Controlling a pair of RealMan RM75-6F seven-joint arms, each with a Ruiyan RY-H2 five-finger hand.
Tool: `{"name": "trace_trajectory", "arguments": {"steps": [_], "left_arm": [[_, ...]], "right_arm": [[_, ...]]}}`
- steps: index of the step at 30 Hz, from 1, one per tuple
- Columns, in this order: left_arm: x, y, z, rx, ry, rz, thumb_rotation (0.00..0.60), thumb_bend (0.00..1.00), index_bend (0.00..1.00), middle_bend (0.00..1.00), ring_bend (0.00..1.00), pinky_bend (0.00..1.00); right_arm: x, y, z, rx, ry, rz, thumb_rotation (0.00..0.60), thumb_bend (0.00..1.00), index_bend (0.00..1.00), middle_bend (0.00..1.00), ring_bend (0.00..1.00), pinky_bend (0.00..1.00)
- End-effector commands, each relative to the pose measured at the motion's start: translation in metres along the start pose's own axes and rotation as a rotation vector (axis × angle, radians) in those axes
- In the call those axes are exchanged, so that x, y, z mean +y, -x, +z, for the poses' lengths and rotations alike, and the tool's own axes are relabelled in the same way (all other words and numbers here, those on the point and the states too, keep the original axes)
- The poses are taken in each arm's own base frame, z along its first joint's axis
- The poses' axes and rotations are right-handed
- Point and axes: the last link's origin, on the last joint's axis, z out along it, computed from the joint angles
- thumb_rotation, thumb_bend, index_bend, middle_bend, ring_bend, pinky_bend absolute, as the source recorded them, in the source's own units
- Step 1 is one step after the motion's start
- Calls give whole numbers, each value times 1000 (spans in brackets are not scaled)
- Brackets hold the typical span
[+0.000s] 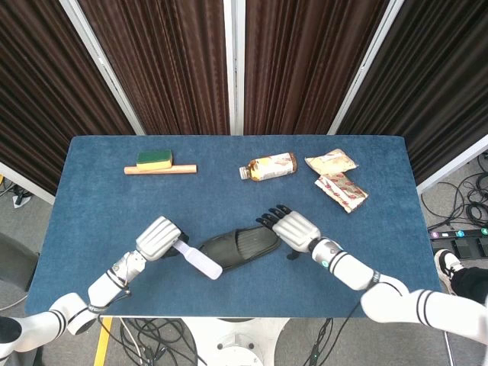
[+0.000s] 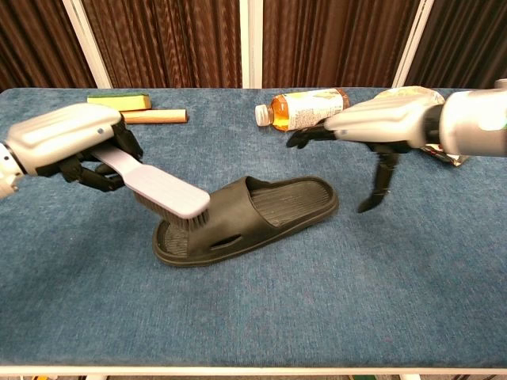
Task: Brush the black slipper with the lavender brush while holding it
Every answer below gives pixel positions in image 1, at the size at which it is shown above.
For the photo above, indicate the lilac scrub brush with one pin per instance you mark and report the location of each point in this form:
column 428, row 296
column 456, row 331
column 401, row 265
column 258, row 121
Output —
column 202, row 263

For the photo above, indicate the silver red snack pack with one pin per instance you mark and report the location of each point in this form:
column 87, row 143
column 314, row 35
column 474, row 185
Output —
column 343, row 190

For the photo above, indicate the black foot pedal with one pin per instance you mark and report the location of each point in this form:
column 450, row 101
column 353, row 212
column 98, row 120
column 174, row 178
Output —
column 470, row 249

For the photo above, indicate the amber liquid plastic bottle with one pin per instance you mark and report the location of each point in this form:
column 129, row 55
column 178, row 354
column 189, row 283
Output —
column 270, row 167

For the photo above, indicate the white partition base rail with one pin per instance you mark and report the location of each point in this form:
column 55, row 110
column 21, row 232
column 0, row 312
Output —
column 453, row 167
column 26, row 183

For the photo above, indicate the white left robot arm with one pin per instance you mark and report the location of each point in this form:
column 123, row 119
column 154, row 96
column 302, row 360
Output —
column 103, row 286

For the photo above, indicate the black rubber slipper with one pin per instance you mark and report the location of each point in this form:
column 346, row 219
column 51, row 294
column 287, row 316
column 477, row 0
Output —
column 228, row 249

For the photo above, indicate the beige snack bag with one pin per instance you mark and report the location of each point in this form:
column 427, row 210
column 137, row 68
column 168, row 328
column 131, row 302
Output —
column 331, row 162

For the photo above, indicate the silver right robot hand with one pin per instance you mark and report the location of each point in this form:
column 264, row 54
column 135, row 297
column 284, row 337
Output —
column 295, row 230

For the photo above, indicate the yellow green sponge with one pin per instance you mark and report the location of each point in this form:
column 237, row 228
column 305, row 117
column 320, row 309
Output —
column 154, row 160

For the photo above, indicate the wooden rolling pin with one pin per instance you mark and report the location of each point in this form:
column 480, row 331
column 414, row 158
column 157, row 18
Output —
column 183, row 169

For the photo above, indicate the brown pleated curtain panel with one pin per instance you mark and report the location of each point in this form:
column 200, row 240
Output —
column 438, row 95
column 297, row 68
column 45, row 95
column 171, row 68

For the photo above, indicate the blue fabric table cover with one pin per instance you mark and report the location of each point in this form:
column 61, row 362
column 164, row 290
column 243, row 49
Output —
column 228, row 198

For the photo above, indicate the white black sneaker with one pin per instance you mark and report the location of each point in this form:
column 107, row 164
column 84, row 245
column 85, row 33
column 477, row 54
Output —
column 446, row 267

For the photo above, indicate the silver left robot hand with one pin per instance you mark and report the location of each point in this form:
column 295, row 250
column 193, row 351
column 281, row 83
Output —
column 156, row 238

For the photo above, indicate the black trouser leg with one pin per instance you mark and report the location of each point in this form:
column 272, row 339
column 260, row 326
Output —
column 472, row 284

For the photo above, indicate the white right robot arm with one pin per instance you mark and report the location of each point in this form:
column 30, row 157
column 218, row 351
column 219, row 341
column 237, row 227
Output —
column 350, row 267

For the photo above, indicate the white partition frame post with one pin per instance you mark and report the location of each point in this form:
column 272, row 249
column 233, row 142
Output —
column 103, row 68
column 233, row 68
column 362, row 72

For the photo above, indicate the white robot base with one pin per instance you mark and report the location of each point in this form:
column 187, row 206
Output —
column 236, row 343

